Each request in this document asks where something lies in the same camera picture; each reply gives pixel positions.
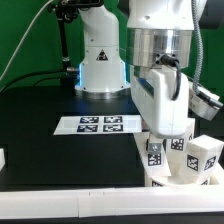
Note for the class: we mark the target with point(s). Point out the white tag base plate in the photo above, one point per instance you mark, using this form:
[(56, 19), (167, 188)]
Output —
[(92, 125)]

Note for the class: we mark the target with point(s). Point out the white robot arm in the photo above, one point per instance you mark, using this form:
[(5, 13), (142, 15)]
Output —
[(164, 55)]

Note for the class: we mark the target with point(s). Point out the white U-shaped wall fence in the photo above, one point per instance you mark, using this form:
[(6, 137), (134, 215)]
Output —
[(114, 201)]

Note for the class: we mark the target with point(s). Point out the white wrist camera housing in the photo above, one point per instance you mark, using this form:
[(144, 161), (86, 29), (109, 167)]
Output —
[(206, 105)]

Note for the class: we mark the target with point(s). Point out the black camera stand pole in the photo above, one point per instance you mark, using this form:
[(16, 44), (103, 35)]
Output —
[(66, 11)]

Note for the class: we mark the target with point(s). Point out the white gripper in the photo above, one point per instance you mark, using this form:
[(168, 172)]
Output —
[(152, 93)]

